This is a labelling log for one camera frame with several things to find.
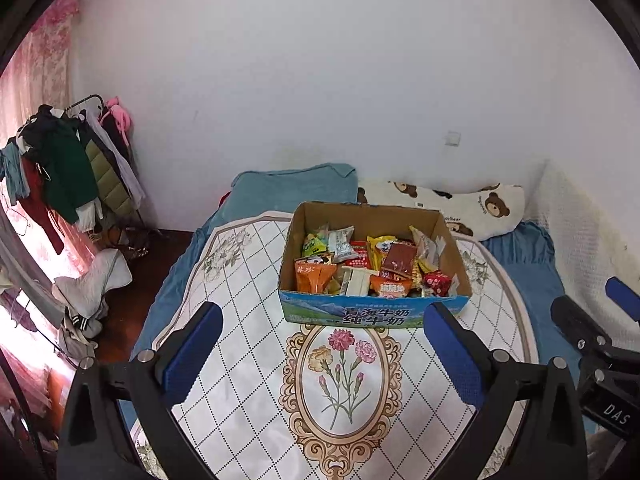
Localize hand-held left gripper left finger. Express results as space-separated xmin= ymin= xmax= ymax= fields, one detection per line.
xmin=57 ymin=301 xmax=224 ymax=480

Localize black striped shoes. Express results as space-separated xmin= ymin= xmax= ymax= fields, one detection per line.
xmin=59 ymin=310 xmax=104 ymax=359

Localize clothes rack with clothes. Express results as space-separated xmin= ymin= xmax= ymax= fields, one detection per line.
xmin=0 ymin=94 xmax=147 ymax=257

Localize teal folded blanket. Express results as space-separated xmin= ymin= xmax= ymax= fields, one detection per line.
xmin=219 ymin=162 xmax=359 ymax=222

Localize orange snack packet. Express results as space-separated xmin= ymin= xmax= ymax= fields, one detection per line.
xmin=295 ymin=261 xmax=338 ymax=293

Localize blue printed cardboard box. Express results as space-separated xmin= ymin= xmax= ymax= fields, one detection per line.
xmin=277 ymin=201 xmax=472 ymax=330

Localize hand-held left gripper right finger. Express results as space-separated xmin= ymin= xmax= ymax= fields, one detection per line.
xmin=424 ymin=301 xmax=588 ymax=480

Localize red-brown snack packet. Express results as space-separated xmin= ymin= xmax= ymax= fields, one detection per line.
xmin=382 ymin=241 xmax=417 ymax=279

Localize brown bag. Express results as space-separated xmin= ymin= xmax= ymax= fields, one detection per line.
xmin=107 ymin=225 xmax=152 ymax=262

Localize pile of assorted snacks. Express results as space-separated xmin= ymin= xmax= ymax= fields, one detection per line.
xmin=294 ymin=224 xmax=460 ymax=299

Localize white snack packet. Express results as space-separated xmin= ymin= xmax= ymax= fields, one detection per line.
xmin=340 ymin=266 xmax=379 ymax=297

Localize green fruit candy packet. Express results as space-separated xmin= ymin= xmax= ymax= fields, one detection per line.
xmin=301 ymin=232 xmax=328 ymax=258

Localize green jacket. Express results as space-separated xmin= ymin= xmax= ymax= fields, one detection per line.
xmin=30 ymin=117 xmax=101 ymax=224

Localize bear print pillow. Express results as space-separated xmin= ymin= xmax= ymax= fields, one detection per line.
xmin=357 ymin=180 xmax=526 ymax=242

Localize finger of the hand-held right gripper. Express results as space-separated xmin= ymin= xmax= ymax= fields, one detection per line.
xmin=605 ymin=275 xmax=640 ymax=324
xmin=550 ymin=294 xmax=614 ymax=362

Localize pink floral curtain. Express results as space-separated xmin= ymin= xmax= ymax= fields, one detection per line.
xmin=0 ymin=0 xmax=82 ymax=153

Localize white clothes pile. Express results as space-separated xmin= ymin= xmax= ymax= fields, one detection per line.
xmin=52 ymin=249 xmax=133 ymax=319

